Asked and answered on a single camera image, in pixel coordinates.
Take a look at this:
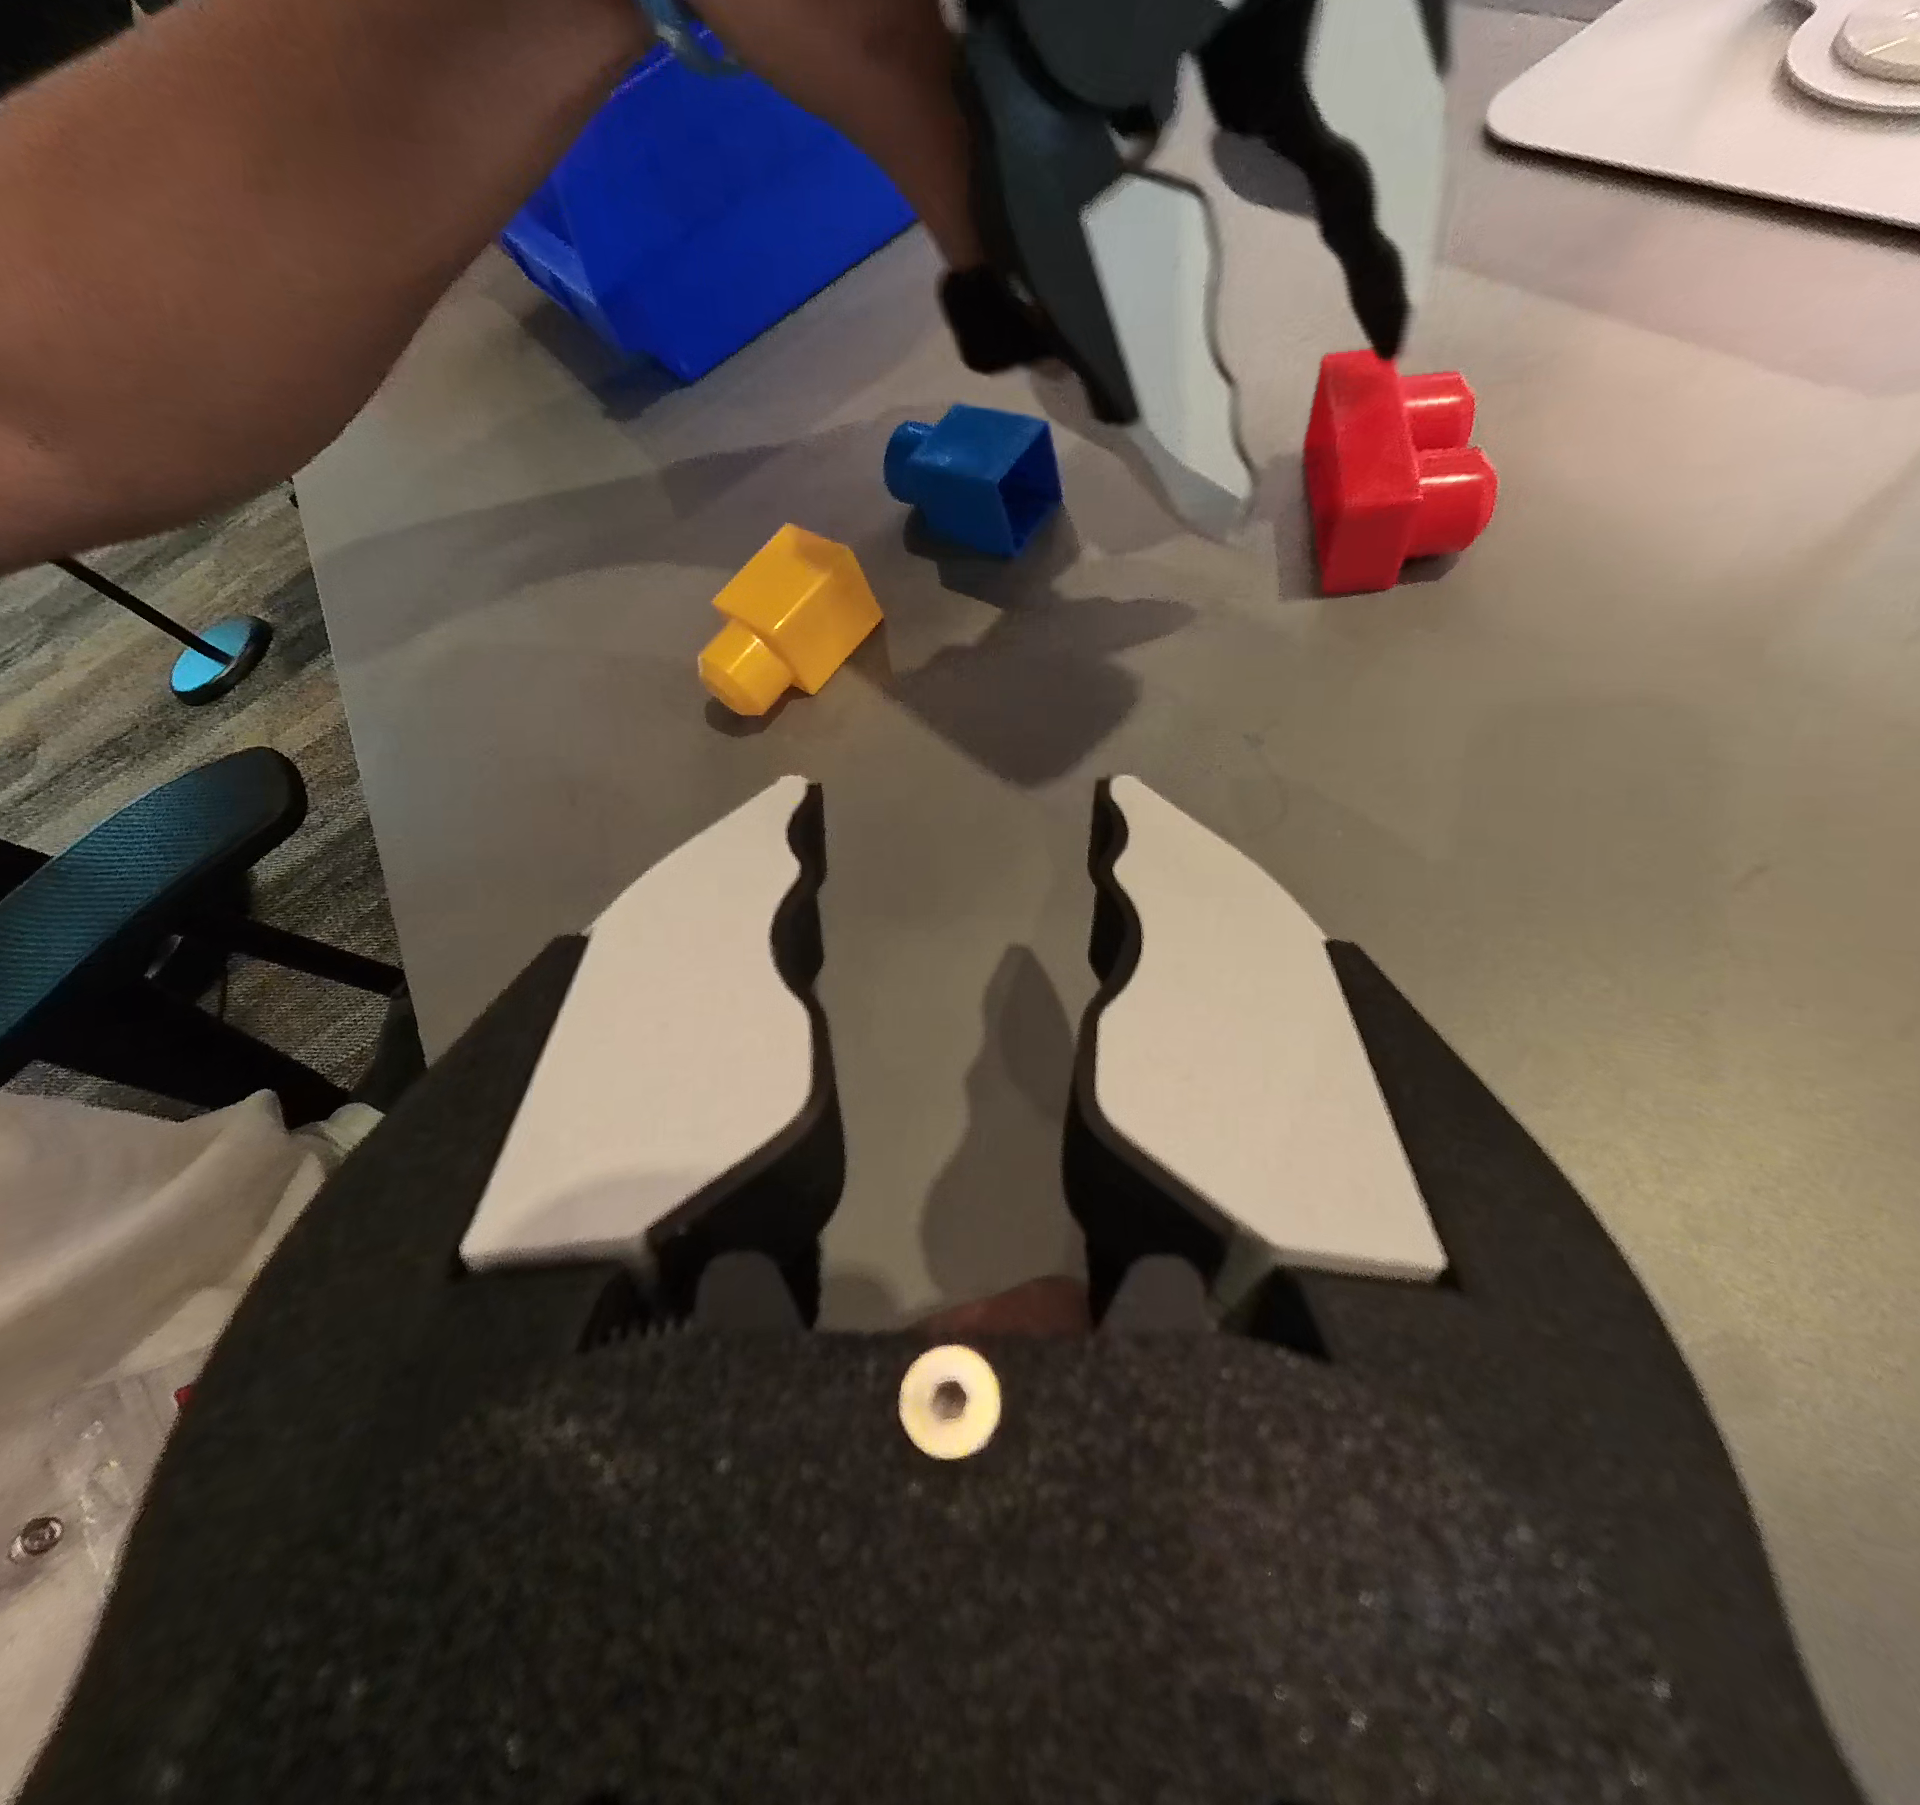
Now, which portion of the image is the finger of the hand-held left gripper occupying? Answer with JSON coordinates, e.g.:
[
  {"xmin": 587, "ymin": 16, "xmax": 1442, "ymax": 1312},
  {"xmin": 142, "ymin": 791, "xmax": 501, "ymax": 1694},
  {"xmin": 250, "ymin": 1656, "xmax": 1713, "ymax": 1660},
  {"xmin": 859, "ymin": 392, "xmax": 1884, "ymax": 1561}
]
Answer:
[
  {"xmin": 1081, "ymin": 167, "xmax": 1260, "ymax": 515},
  {"xmin": 1196, "ymin": 0, "xmax": 1454, "ymax": 364}
]

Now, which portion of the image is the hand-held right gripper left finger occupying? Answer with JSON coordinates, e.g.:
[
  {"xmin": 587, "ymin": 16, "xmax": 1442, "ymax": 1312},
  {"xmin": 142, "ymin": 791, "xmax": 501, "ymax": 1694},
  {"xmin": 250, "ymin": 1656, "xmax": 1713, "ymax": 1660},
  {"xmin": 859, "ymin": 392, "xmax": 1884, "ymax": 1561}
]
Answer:
[{"xmin": 456, "ymin": 775, "xmax": 849, "ymax": 1335}]

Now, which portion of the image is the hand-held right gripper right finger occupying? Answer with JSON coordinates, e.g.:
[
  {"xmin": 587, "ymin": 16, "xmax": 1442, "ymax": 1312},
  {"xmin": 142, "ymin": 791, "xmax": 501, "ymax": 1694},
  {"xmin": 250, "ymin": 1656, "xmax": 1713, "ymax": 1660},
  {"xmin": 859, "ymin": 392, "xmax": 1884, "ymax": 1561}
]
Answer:
[{"xmin": 1062, "ymin": 773, "xmax": 1449, "ymax": 1335}]

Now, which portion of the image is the blue single-stud toy block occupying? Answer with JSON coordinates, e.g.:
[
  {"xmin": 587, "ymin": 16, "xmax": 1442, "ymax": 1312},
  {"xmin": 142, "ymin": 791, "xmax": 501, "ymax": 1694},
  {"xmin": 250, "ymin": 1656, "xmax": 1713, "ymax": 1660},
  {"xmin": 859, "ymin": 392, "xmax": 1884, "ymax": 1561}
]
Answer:
[{"xmin": 881, "ymin": 405, "xmax": 1065, "ymax": 559}]

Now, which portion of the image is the red two-stud toy block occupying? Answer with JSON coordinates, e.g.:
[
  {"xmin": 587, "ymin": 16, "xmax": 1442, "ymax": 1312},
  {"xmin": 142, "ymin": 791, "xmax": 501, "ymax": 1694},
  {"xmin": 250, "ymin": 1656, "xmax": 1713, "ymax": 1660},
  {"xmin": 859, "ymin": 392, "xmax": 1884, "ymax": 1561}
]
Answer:
[{"xmin": 1299, "ymin": 351, "xmax": 1500, "ymax": 596}]

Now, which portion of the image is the blue plastic bin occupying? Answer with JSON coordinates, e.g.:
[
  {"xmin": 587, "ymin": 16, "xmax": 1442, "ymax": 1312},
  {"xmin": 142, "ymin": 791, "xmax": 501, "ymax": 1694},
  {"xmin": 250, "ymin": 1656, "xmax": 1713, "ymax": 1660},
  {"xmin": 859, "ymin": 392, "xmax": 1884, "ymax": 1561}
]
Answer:
[{"xmin": 497, "ymin": 34, "xmax": 921, "ymax": 385}]

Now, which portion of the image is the yellow single-stud toy block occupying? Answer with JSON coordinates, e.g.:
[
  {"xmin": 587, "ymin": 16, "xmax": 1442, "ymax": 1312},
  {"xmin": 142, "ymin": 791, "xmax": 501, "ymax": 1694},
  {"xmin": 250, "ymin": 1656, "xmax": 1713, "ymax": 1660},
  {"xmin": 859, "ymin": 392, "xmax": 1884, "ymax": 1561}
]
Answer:
[{"xmin": 695, "ymin": 522, "xmax": 886, "ymax": 715}]

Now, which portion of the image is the person's left forearm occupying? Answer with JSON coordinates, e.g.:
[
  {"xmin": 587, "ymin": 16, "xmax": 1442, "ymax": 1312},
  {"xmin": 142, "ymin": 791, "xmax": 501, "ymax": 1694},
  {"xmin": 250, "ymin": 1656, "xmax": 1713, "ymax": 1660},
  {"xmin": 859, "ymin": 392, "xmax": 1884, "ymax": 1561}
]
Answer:
[{"xmin": 0, "ymin": 0, "xmax": 650, "ymax": 575}]

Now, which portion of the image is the black chair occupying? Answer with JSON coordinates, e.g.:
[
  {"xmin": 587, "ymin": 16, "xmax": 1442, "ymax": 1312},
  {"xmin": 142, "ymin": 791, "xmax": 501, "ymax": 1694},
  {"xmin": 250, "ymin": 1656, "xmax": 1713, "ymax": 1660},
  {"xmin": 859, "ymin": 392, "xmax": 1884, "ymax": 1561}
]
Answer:
[{"xmin": 0, "ymin": 746, "xmax": 409, "ymax": 1133}]

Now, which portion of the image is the black floor stand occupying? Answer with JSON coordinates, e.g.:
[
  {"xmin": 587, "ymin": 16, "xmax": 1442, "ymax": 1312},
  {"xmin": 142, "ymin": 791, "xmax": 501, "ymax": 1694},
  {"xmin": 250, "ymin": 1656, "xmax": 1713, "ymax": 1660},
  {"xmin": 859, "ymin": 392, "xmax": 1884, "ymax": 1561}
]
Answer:
[{"xmin": 55, "ymin": 556, "xmax": 276, "ymax": 706}]

